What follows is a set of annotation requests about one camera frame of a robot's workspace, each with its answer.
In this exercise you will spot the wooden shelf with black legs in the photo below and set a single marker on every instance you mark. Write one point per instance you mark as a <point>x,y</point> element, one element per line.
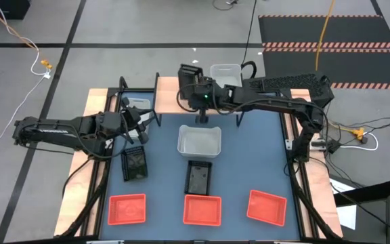
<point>168,98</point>

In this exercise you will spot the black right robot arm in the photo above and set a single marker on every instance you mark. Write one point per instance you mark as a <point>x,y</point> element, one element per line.
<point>276,101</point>

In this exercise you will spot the red plastic mesh basket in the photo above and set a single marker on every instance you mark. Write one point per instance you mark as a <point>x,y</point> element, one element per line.
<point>266,207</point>
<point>127,209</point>
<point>201,210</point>

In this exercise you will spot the white plastic basket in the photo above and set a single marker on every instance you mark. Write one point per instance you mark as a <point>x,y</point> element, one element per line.
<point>225,76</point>
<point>141,103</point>
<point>198,142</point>

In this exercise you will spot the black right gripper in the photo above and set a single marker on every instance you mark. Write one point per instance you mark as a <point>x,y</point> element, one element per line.
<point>203,98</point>

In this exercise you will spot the silver corner bracket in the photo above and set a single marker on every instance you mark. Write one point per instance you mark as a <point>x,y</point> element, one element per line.
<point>288,144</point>

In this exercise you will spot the blue table mat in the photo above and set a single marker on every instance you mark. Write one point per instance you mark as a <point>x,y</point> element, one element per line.
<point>249,162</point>

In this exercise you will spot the black power adapter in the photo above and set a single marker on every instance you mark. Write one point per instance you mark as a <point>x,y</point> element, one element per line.
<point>332,145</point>

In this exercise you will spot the black floor box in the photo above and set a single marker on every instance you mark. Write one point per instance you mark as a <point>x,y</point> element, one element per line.
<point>9,10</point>

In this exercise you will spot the black hazard-striped floor mat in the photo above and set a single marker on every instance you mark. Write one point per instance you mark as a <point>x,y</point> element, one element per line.
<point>350,30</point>

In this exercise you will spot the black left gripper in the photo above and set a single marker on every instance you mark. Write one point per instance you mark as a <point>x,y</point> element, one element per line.
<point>117,123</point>

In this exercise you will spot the white paper sheet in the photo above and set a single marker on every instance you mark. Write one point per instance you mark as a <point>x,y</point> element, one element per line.
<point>347,215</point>

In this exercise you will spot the black plastic mesh basket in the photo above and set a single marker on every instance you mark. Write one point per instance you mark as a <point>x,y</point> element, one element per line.
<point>134,166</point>
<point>198,178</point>
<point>186,72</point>

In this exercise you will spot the yellow power plug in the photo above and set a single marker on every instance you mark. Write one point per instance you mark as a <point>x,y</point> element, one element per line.
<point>359,133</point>

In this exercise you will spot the black desk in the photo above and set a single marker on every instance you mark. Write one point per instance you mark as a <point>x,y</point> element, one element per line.
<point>367,193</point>

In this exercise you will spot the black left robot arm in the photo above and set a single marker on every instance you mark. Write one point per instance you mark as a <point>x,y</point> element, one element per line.
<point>53,130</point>

